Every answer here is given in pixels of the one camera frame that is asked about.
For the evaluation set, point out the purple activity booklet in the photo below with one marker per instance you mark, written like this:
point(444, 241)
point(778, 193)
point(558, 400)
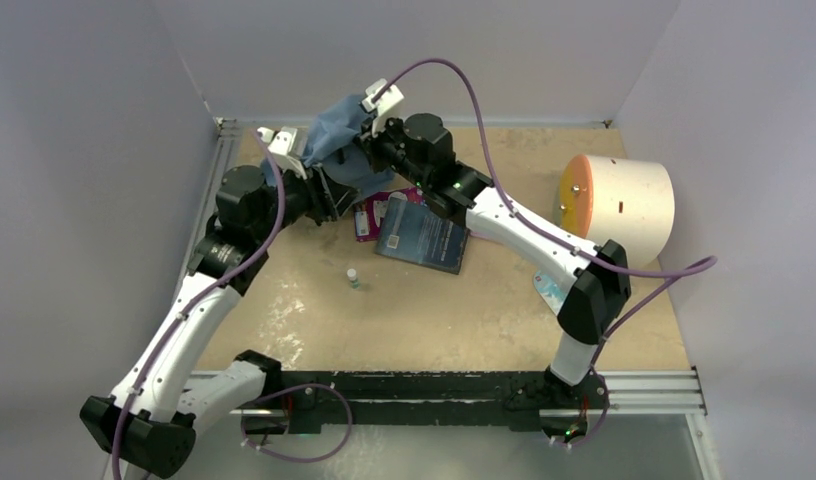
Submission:
point(369, 214)

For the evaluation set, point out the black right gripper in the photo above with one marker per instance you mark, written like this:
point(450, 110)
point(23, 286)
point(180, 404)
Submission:
point(371, 144)

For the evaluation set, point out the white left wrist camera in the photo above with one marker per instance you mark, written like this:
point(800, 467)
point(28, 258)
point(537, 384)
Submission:
point(287, 147)

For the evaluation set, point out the blue student backpack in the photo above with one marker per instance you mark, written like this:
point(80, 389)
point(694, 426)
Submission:
point(331, 144)

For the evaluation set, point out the small glue bottle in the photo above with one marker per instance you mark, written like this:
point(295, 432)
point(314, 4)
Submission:
point(353, 278)

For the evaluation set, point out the blister pack with scissors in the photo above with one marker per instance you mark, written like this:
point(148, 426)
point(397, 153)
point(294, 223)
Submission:
point(550, 292)

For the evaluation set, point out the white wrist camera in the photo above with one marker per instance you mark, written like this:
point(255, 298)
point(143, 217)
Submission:
point(382, 103)
point(287, 147)

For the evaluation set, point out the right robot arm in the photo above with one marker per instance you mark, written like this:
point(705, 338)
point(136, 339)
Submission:
point(591, 279)

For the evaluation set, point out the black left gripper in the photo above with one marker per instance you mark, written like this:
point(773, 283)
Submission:
point(327, 199)

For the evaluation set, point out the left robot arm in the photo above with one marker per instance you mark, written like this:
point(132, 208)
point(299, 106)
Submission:
point(150, 422)

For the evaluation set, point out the dark blue book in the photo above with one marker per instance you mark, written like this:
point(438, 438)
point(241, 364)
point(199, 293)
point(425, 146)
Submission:
point(412, 233)

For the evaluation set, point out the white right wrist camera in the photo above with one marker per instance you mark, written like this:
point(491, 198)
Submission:
point(382, 103)

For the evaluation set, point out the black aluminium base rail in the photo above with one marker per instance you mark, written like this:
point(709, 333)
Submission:
point(303, 402)

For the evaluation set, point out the cream cylinder with orange face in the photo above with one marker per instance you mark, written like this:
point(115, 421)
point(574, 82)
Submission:
point(631, 202)

